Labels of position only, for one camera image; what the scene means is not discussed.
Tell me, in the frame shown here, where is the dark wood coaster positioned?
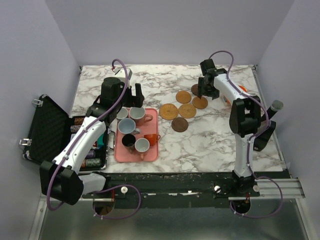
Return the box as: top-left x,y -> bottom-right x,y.
171,117 -> 189,133
191,84 -> 200,96

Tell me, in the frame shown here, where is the pink mug white inside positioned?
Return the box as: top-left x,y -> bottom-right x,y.
129,107 -> 153,126

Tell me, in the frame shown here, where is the light wood coaster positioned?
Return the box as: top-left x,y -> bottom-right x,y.
192,96 -> 208,109
175,90 -> 192,104

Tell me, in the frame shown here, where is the woven rattan coaster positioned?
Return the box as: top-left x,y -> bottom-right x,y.
159,103 -> 179,120
178,103 -> 197,119

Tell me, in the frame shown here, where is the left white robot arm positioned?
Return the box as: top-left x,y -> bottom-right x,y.
39,77 -> 145,206

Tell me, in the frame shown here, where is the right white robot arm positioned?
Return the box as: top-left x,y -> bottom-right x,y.
197,59 -> 262,196

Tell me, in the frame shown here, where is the small white cup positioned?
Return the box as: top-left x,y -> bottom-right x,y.
116,107 -> 129,122

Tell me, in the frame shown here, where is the light blue cup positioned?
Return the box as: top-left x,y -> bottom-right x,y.
117,118 -> 141,135

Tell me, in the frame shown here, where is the black cup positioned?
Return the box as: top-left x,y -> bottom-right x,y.
121,134 -> 136,154

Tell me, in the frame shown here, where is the orange red cup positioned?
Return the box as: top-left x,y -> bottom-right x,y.
143,133 -> 161,147

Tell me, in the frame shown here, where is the pink plastic tray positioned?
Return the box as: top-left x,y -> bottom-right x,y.
114,107 -> 159,163

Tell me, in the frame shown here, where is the black grey microphone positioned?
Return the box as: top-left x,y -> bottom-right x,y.
267,100 -> 284,120

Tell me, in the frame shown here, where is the black microphone stand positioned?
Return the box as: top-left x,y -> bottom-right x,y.
253,120 -> 277,152

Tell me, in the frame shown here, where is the black poker chip case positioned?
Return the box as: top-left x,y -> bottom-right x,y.
19,94 -> 112,172

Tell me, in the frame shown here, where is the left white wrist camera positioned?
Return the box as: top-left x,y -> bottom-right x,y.
112,67 -> 132,83

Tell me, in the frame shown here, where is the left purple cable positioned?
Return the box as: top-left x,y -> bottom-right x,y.
46,58 -> 142,221

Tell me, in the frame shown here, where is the purple cable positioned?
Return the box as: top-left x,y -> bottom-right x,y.
207,50 -> 284,218
46,58 -> 142,221

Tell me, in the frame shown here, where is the white cup brown handle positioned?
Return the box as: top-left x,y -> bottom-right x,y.
134,138 -> 150,161

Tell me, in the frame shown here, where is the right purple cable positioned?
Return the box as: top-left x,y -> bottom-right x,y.
207,50 -> 284,218

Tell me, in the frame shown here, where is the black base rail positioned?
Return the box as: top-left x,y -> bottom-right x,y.
81,172 -> 293,210

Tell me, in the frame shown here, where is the aluminium rail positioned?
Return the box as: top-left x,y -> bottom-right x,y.
223,178 -> 305,201

